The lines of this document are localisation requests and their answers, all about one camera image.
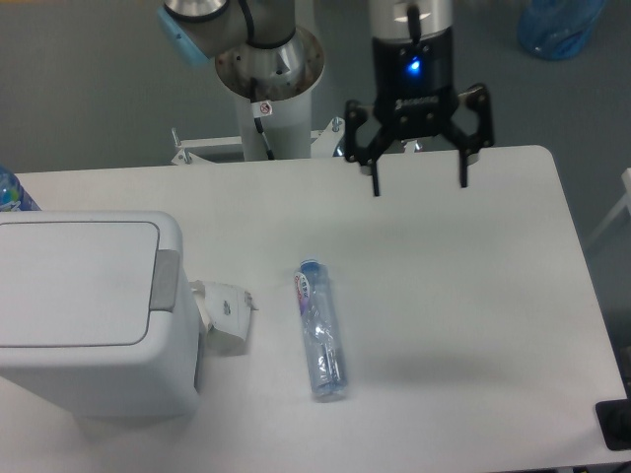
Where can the black device at edge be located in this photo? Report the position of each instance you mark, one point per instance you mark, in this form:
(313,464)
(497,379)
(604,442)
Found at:
(614,420)

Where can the blue plastic bag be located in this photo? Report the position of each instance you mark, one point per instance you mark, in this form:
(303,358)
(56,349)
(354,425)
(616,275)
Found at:
(557,30)

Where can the white push-lid trash can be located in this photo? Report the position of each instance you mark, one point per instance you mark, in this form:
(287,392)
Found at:
(97,316)

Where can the blue labelled bottle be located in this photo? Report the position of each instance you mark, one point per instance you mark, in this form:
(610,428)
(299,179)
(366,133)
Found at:
(14,197)

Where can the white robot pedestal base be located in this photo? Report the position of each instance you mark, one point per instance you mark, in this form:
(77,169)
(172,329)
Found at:
(281,133)

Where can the empty clear plastic bottle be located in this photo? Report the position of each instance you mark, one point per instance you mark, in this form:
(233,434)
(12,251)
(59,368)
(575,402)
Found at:
(321,334)

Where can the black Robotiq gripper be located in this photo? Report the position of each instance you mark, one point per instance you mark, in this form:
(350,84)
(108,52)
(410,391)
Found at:
(415,96)

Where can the crumpled white paper carton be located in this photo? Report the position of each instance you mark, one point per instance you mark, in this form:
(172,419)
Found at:
(225,312)

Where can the white frame at right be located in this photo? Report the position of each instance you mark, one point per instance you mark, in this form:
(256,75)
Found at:
(614,219)

